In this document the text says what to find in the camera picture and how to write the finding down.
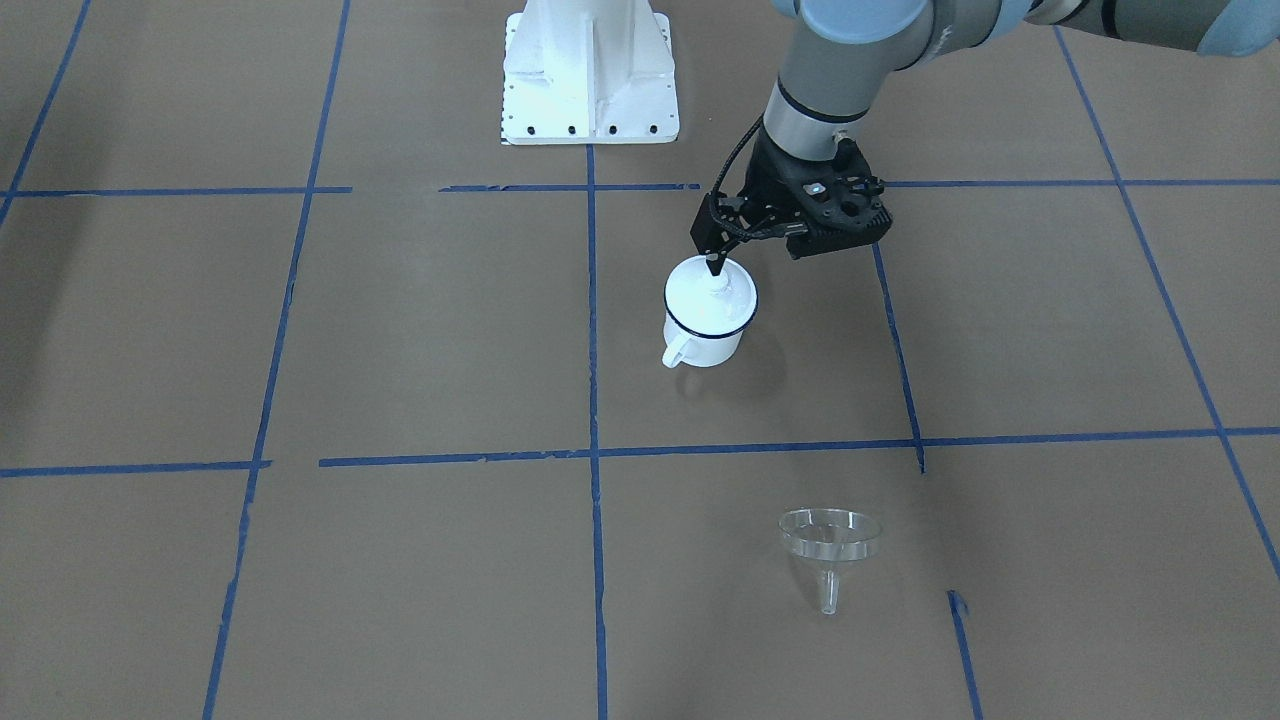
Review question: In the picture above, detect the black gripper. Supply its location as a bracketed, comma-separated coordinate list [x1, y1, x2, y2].
[690, 128, 893, 277]

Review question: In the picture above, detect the clear glass funnel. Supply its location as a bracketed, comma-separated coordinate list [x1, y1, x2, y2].
[777, 507, 884, 616]

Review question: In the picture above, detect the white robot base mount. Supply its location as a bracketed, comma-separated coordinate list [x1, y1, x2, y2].
[500, 1, 681, 146]

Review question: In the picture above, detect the white mug lid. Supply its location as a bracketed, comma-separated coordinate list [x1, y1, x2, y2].
[663, 256, 759, 340]

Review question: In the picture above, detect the white enamel mug blue rim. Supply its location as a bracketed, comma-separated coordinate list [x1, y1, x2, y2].
[660, 300, 759, 368]

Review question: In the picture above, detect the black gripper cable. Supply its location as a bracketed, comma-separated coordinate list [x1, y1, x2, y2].
[704, 118, 791, 243]

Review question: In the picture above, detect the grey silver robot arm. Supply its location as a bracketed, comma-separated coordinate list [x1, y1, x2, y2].
[690, 1, 1279, 275]

